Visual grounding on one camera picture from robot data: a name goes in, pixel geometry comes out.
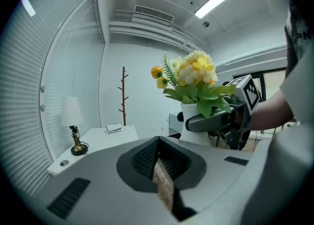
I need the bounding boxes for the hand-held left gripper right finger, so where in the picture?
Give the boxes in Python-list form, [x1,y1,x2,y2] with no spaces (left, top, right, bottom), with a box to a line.
[157,136,254,225]

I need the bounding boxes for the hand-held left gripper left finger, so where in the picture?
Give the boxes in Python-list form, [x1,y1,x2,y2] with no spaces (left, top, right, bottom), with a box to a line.
[31,135,178,225]

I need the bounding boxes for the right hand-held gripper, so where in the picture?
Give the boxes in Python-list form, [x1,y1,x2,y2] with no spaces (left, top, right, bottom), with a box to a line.
[177,74,262,150]

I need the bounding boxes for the white vase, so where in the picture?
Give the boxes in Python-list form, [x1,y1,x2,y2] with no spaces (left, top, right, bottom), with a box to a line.
[180,102,212,147]

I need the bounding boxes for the yellow artificial flowers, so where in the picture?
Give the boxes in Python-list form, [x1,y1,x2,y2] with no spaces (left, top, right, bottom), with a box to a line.
[150,50,237,119]

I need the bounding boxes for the person's right forearm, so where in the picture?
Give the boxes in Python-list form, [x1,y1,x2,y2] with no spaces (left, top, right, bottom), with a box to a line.
[249,88,295,132]

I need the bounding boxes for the white box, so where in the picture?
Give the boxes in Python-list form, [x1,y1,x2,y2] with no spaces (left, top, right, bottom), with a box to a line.
[105,123,123,135]

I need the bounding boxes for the wooden coat rack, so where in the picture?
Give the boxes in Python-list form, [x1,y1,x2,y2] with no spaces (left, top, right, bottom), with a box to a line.
[117,66,130,127]

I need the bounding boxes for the black framed window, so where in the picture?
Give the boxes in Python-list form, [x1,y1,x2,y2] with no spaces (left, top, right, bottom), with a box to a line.
[232,66,288,102]

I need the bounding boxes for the white shade table lamp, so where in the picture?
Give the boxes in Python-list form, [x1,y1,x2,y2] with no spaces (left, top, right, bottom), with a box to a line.
[60,96,89,157]

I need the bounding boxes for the white ceiling pipes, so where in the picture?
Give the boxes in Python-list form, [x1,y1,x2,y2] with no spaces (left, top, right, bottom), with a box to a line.
[108,20,209,53]

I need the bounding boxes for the person's white shirt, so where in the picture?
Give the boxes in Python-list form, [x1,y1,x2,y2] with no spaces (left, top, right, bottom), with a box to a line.
[240,0,314,225]

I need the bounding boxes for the white air conditioner vent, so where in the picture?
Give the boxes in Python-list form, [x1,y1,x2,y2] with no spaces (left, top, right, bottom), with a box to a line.
[131,4,175,26]

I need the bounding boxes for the white window blinds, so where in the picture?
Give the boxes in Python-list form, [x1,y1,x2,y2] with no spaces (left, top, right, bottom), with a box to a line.
[0,0,106,197]

